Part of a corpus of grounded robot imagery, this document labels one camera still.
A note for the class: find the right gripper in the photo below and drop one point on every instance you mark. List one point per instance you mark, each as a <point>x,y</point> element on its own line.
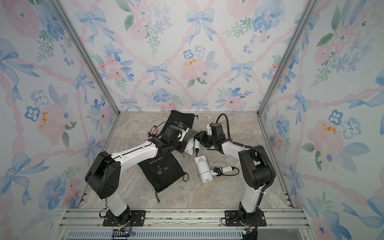
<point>200,135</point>

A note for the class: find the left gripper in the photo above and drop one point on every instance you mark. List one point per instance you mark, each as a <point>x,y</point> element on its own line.
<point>184,143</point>

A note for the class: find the white hair dryer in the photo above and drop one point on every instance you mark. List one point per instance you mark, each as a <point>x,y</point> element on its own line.
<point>193,146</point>
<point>207,174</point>

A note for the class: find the grey drawstring pouch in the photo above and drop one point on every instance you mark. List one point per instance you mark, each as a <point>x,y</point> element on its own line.
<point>192,135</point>

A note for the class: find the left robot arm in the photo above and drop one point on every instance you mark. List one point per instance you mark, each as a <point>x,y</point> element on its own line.
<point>104,175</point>

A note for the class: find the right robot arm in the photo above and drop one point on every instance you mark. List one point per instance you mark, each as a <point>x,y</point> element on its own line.
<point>256,167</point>

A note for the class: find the pink hair dryer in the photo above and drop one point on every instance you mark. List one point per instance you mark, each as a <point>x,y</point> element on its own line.
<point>153,131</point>

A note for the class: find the black pouch at back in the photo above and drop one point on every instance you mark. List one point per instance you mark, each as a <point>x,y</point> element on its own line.
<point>176,116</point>

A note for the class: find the black pouch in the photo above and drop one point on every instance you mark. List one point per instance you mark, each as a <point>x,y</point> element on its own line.
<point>176,116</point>
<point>162,171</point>

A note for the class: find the black pouch in front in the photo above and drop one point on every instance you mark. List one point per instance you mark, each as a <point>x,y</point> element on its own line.
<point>162,171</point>

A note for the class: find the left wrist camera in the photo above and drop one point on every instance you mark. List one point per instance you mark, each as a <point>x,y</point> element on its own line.
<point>184,129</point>

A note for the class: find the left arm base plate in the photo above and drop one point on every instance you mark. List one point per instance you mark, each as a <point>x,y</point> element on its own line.
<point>130,218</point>

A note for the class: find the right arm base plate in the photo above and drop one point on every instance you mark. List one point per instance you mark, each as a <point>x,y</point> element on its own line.
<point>236,218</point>

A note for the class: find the aluminium front rail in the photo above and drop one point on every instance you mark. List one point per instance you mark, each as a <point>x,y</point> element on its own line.
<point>186,224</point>

